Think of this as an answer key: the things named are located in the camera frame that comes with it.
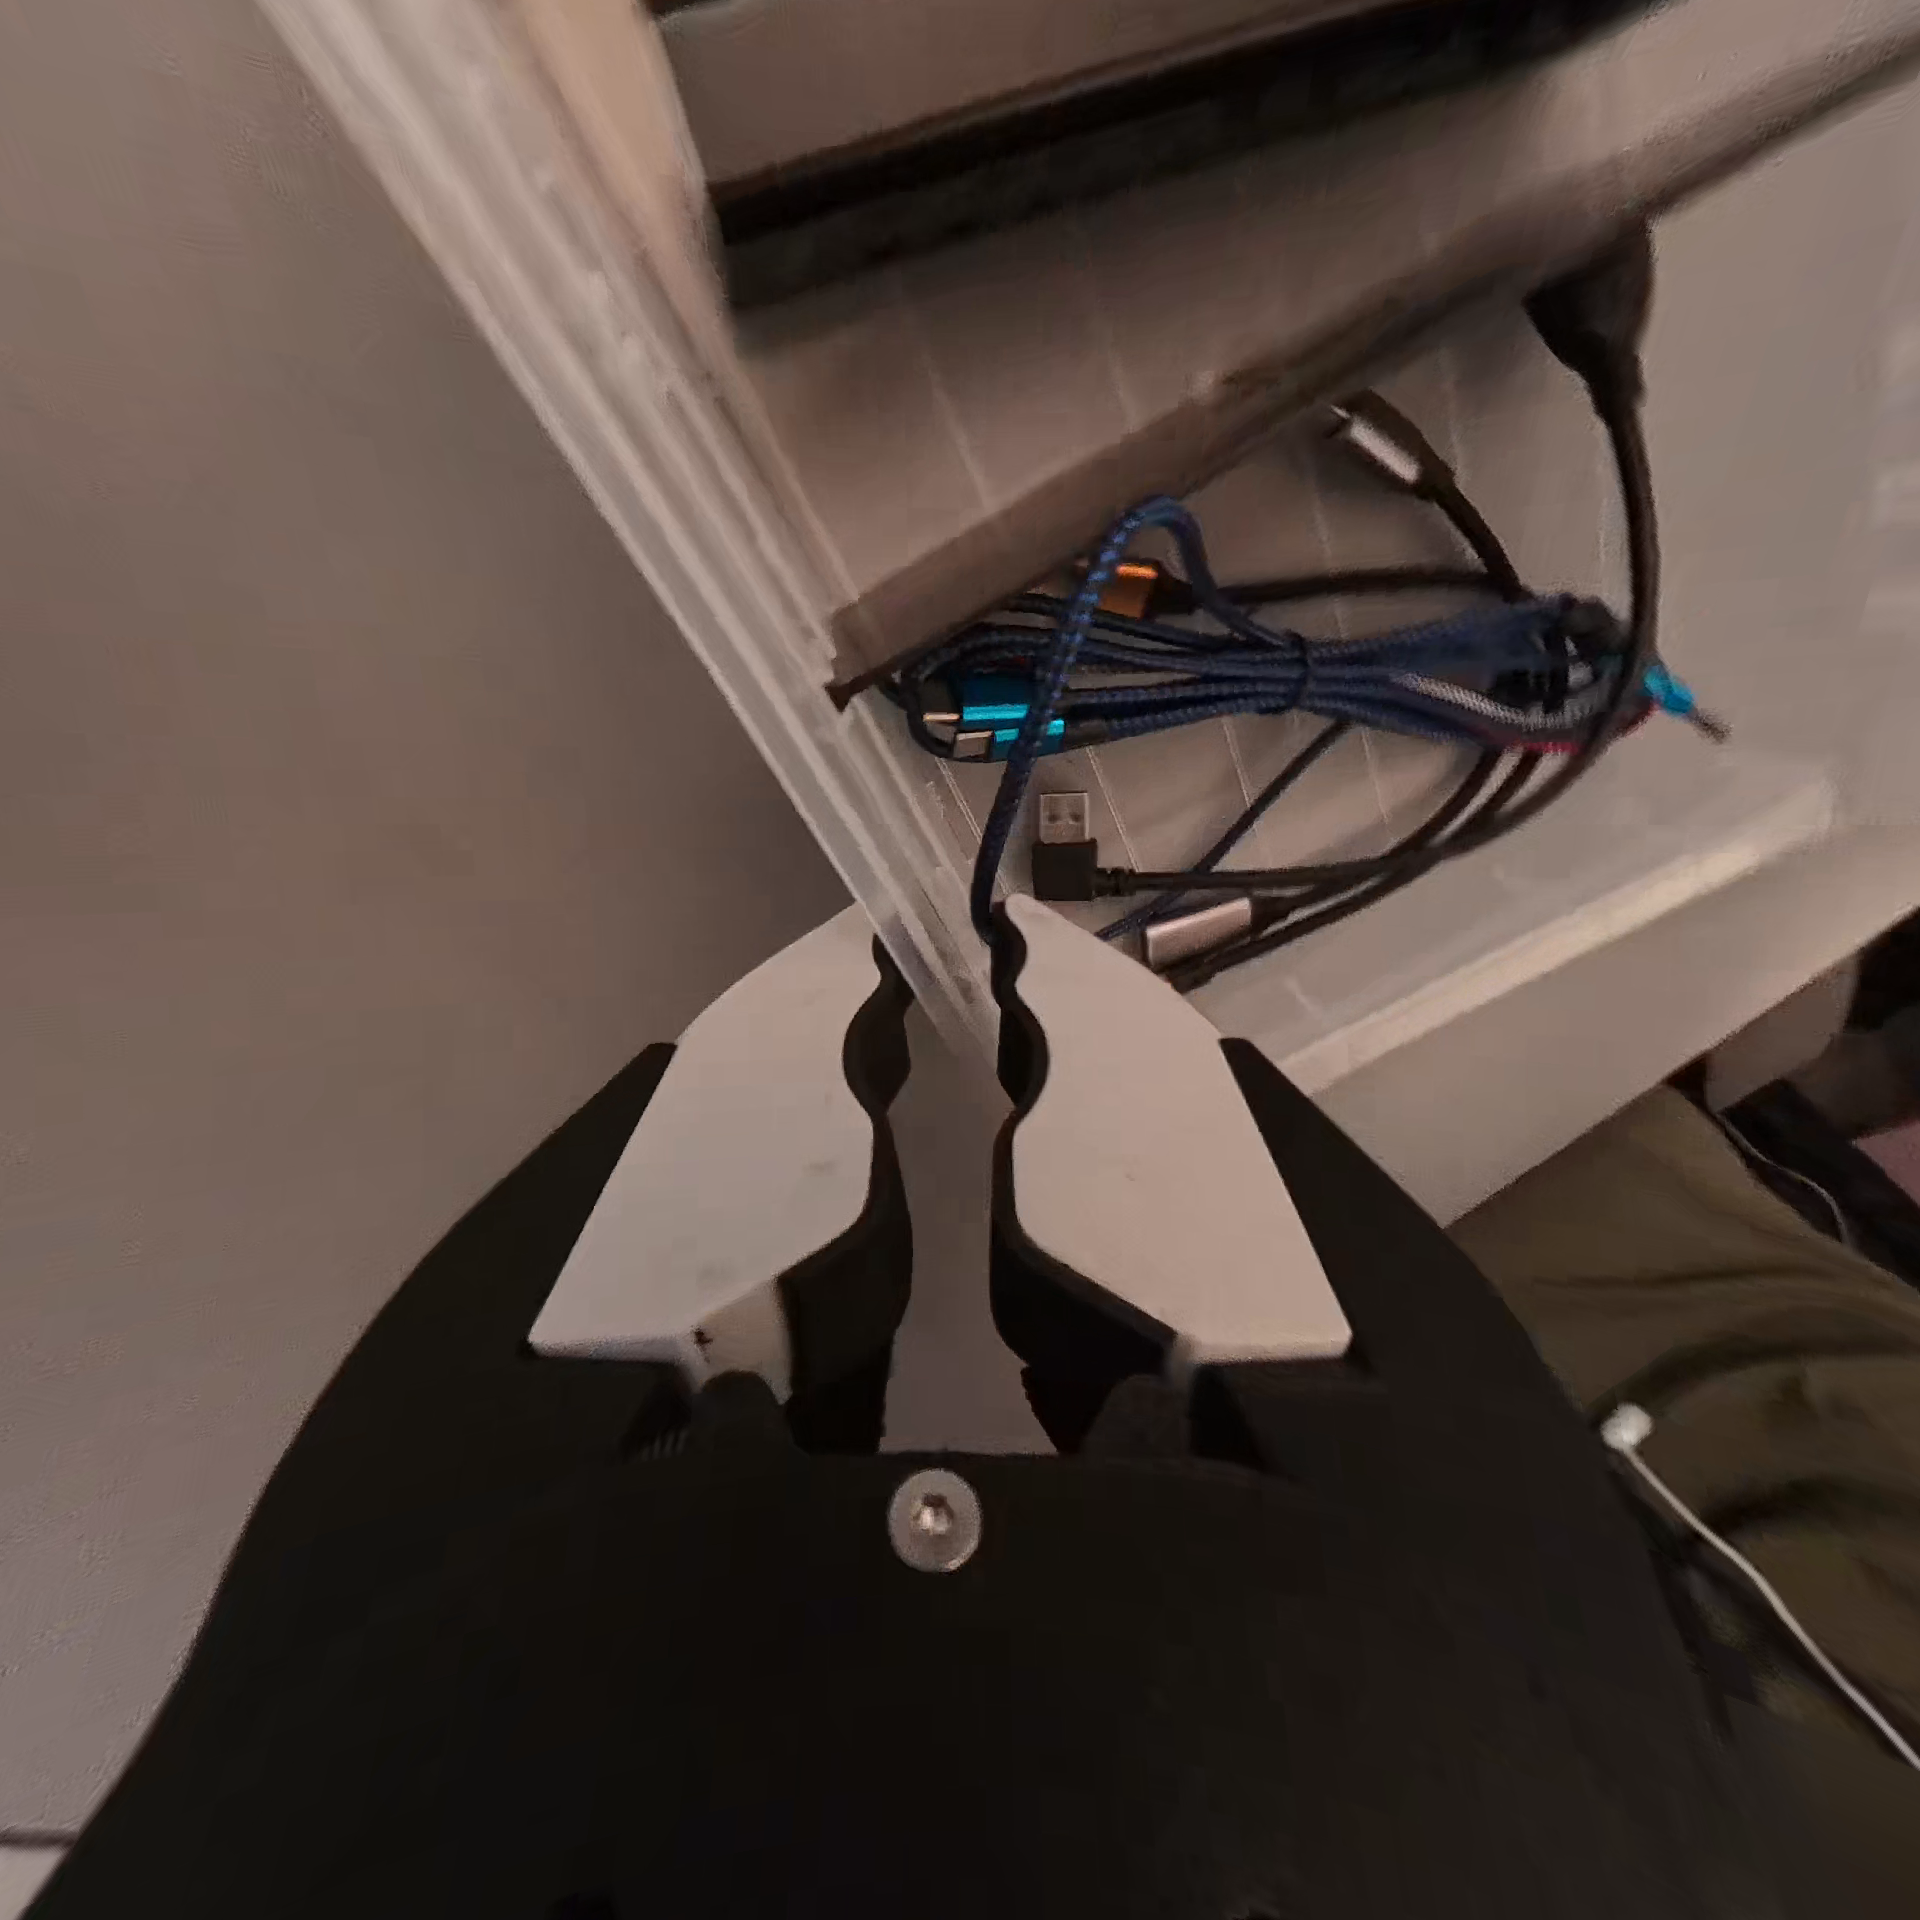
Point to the clear plastic bin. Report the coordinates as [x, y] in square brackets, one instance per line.
[1349, 931]

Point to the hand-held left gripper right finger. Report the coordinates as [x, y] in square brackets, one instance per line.
[1171, 1184]

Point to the dark bin divider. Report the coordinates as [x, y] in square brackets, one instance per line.
[1200, 345]

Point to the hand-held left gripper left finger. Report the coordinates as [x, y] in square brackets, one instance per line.
[734, 1170]

